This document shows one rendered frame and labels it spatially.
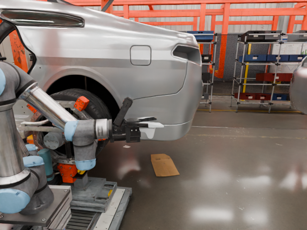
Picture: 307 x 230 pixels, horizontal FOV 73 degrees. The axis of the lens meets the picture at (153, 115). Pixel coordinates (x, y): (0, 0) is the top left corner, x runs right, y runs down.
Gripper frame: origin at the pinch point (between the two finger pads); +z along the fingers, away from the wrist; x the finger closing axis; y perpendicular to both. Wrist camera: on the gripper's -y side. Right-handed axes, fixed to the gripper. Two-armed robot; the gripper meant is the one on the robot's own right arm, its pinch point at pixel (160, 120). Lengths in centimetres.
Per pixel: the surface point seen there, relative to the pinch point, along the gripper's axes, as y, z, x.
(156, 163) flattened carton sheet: 97, 32, -191
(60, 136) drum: 25, -61, -83
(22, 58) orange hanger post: -67, -206, -394
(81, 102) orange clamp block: -1, -44, -86
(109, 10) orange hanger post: -141, -25, -319
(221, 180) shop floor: 105, 103, -141
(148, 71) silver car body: -23, 8, -89
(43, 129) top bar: 17, -70, -77
